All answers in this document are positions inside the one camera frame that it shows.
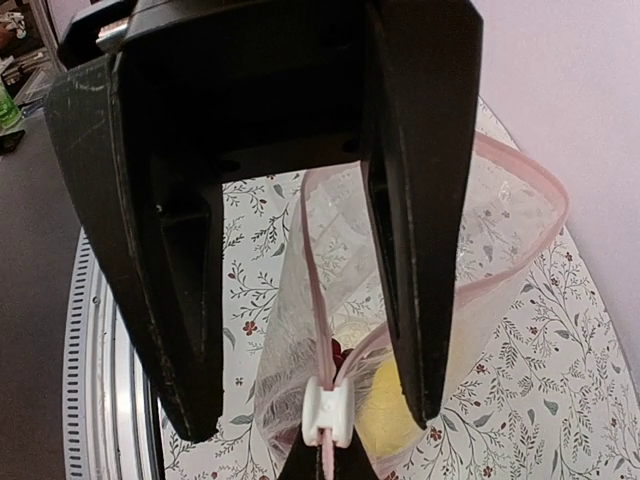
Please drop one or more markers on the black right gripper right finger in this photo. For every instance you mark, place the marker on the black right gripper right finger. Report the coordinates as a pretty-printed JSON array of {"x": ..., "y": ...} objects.
[{"x": 352, "y": 462}]

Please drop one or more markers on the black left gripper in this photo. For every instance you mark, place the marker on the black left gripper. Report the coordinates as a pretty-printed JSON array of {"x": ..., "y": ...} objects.
[{"x": 225, "y": 90}]

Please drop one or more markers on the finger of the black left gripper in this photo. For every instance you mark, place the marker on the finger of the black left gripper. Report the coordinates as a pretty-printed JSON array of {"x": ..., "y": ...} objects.
[
  {"x": 422, "y": 75},
  {"x": 152, "y": 211}
]

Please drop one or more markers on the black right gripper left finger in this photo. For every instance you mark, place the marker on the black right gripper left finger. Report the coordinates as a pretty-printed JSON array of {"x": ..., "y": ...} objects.
[{"x": 302, "y": 462}]

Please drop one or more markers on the white bag zipper slider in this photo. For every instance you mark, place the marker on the white bag zipper slider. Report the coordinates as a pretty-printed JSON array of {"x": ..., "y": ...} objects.
[{"x": 332, "y": 410}]

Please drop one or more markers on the dark red toy grapes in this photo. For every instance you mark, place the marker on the dark red toy grapes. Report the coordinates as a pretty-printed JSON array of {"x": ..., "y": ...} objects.
[{"x": 339, "y": 353}]

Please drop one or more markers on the clear zip top bag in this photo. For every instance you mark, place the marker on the clear zip top bag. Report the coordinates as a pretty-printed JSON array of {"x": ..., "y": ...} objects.
[{"x": 513, "y": 210}]

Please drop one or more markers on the white toy cauliflower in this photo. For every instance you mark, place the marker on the white toy cauliflower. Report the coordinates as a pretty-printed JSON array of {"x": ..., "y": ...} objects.
[{"x": 351, "y": 332}]

